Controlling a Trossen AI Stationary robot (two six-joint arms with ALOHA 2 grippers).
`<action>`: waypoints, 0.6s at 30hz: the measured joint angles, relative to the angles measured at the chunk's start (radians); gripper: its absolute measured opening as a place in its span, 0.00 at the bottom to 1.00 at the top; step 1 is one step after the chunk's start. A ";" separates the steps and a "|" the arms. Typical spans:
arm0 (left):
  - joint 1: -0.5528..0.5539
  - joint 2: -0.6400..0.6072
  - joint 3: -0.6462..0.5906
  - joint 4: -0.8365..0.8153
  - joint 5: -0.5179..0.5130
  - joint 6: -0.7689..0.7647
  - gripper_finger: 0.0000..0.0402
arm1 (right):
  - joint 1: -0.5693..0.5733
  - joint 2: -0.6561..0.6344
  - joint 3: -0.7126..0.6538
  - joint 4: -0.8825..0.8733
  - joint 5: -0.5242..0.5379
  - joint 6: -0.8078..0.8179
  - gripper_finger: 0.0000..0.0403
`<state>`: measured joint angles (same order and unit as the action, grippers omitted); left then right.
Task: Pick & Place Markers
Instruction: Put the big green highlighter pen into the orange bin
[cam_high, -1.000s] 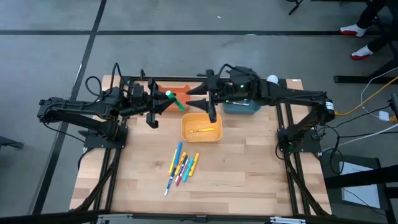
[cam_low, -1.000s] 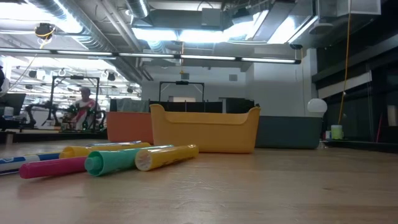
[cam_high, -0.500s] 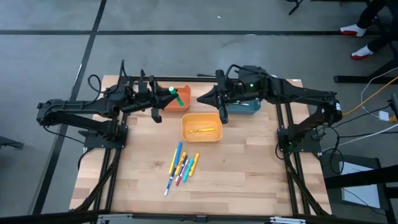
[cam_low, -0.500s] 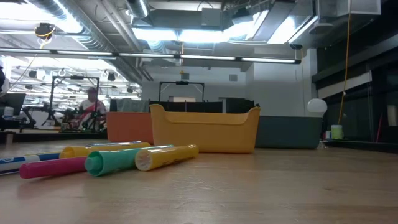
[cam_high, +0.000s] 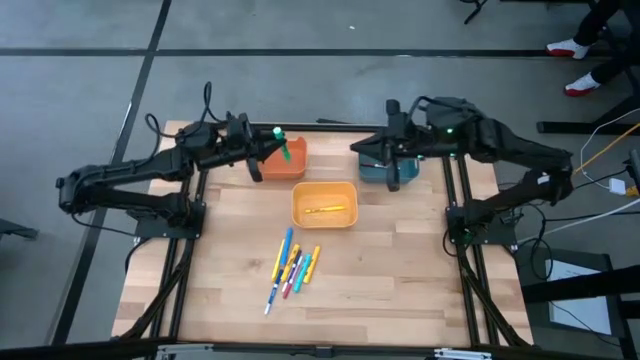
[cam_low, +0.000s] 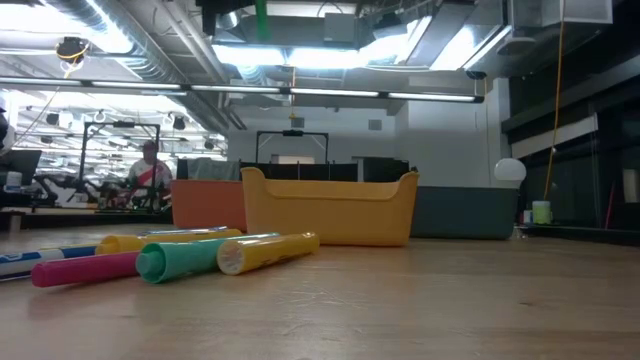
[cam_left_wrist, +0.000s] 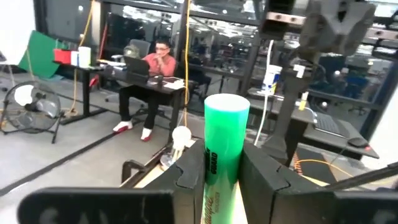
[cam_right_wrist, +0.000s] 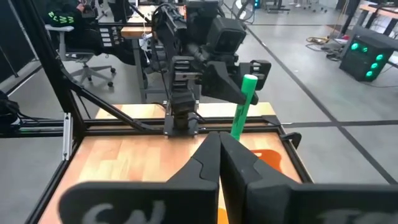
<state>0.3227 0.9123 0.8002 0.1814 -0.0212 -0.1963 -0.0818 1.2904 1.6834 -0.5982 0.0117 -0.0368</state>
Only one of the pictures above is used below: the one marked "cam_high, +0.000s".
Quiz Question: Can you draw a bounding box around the yellow power cable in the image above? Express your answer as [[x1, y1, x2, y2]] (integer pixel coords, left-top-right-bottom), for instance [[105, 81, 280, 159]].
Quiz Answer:
[[573, 133, 640, 176]]

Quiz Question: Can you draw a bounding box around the green highlighter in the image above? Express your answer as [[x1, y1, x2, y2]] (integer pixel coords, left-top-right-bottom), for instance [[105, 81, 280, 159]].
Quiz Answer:
[[272, 126, 293, 163]]

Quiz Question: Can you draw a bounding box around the black aluminium table frame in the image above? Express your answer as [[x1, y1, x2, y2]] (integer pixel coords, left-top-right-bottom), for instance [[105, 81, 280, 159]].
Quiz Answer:
[[112, 119, 534, 351]]

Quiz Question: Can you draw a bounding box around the teal plastic bin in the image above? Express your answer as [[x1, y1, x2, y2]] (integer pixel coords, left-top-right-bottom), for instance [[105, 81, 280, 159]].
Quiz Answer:
[[357, 152, 421, 185]]

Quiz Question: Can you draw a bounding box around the slim yellow highlighter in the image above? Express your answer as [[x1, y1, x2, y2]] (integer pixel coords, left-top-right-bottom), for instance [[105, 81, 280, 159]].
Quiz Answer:
[[304, 204, 347, 215], [271, 238, 287, 283]]

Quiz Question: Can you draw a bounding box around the yellow Sharpie highlighter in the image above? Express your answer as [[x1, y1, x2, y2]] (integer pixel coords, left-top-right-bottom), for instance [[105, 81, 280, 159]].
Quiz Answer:
[[280, 243, 302, 284], [303, 244, 322, 285]]

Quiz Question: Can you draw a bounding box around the white cable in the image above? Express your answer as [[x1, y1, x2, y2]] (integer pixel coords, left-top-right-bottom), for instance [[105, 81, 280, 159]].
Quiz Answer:
[[578, 107, 640, 191]]

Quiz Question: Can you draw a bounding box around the silver aluminium bracket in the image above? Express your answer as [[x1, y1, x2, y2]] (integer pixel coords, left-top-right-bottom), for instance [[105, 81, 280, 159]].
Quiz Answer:
[[155, 343, 216, 360], [433, 347, 494, 360]]

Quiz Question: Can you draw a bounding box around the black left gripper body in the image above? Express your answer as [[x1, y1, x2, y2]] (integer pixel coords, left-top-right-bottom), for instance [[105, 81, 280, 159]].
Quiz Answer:
[[223, 112, 265, 184]]

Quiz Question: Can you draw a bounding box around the yellow plastic bin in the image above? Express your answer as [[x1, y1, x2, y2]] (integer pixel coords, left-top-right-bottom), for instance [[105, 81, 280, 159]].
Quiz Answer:
[[291, 180, 360, 230]]

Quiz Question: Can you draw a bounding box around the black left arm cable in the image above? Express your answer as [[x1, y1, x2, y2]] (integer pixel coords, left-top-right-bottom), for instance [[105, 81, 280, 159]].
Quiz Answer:
[[143, 81, 236, 154]]

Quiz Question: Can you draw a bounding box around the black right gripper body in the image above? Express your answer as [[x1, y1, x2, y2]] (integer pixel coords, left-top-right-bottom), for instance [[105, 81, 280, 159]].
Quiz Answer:
[[383, 98, 430, 193]]

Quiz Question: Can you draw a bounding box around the grey cable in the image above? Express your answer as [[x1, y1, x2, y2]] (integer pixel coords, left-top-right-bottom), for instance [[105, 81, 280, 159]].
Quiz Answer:
[[517, 197, 640, 246]]

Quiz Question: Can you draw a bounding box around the teal Sharpie highlighter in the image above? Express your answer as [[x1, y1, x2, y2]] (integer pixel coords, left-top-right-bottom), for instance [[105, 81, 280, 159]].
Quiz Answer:
[[293, 253, 313, 294]]

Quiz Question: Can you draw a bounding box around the person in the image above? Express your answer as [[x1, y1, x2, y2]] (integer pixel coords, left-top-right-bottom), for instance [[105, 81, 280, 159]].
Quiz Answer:
[[544, 0, 640, 98]]

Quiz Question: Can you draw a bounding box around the slim blue marker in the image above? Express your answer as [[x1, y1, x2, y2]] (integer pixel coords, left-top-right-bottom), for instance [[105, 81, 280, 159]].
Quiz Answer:
[[279, 226, 295, 271]]

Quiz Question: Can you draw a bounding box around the black cart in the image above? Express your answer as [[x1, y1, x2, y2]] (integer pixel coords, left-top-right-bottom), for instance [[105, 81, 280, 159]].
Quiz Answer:
[[513, 247, 640, 360]]

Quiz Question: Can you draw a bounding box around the white paper sheet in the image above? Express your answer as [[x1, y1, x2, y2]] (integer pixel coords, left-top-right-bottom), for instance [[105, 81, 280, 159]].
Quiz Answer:
[[546, 257, 615, 337]]

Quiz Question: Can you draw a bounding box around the orange plastic bin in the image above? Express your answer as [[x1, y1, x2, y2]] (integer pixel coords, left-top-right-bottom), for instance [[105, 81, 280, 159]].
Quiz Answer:
[[258, 135, 309, 182]]

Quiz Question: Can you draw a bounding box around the white Expo marker blue cap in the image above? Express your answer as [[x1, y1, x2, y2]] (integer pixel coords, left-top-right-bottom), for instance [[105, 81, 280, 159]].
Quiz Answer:
[[263, 268, 284, 317]]

